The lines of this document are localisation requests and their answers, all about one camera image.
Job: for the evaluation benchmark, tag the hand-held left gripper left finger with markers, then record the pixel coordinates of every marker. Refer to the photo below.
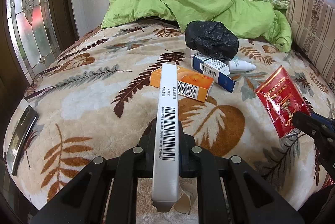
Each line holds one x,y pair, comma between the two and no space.
146,145

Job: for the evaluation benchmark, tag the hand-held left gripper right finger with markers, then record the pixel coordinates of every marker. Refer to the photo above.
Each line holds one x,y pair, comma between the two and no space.
185,156

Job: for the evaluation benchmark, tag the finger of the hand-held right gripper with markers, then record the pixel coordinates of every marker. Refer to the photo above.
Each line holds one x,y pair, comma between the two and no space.
303,122
327,125

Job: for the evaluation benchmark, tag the torn white medicine box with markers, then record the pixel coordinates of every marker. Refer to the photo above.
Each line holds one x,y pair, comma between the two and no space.
167,135

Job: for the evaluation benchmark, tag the red foil packet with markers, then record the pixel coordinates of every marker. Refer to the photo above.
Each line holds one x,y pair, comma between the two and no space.
280,98

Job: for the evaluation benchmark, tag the black plastic bag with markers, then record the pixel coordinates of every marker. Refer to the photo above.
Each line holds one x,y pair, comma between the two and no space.
209,38

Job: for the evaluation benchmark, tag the orange cardboard box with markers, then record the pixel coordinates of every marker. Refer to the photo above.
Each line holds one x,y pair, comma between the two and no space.
193,82

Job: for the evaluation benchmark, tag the small white bottle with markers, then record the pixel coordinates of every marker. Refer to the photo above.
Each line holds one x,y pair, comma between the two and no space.
238,66

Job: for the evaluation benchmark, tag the blue and white box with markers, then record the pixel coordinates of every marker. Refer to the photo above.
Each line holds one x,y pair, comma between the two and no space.
212,67

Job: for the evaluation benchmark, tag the striped brown cushion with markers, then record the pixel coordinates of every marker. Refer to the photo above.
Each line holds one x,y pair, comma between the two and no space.
314,25

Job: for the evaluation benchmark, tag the black smartphone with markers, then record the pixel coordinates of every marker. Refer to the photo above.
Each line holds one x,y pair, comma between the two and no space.
21,137

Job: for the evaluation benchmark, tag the green quilt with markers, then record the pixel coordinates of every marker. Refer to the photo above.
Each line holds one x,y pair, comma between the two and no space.
196,4

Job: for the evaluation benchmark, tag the stained glass window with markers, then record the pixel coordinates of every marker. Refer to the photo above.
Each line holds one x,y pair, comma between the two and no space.
28,17

